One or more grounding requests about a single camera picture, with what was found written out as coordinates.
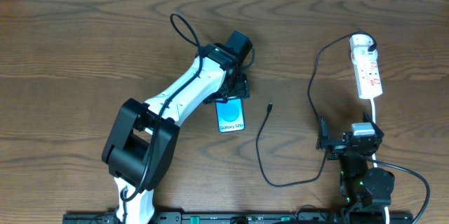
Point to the white power strip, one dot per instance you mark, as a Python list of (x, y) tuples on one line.
[(366, 73)]

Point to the white USB charger adapter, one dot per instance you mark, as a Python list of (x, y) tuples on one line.
[(360, 40)]

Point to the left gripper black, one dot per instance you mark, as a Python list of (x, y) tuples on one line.
[(233, 90)]

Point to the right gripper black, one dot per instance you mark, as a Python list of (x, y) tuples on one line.
[(340, 145)]

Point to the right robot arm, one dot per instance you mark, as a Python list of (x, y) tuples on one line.
[(368, 190)]

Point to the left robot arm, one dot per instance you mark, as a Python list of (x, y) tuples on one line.
[(141, 143)]

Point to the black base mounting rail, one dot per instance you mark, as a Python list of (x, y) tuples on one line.
[(307, 216)]

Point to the Samsung Galaxy smartphone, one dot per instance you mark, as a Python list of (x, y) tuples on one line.
[(230, 116)]

